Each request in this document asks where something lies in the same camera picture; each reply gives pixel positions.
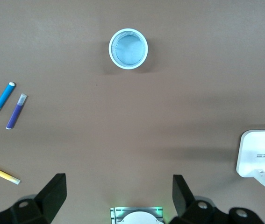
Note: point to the purple marker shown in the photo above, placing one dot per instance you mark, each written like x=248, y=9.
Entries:
x=14, y=114

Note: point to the brown paper table cover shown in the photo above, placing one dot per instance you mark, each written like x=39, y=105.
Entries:
x=132, y=116

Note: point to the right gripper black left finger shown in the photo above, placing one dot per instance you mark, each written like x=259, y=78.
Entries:
x=45, y=198

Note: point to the blue marker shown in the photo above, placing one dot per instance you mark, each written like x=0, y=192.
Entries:
x=3, y=98

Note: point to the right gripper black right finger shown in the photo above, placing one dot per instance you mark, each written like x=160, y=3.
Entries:
x=183, y=198

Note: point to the white desk lamp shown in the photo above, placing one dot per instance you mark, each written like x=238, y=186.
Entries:
x=258, y=149

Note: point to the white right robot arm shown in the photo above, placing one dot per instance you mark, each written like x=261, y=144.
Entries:
x=139, y=218

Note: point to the light blue mesh cup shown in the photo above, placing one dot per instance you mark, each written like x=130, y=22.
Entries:
x=128, y=50

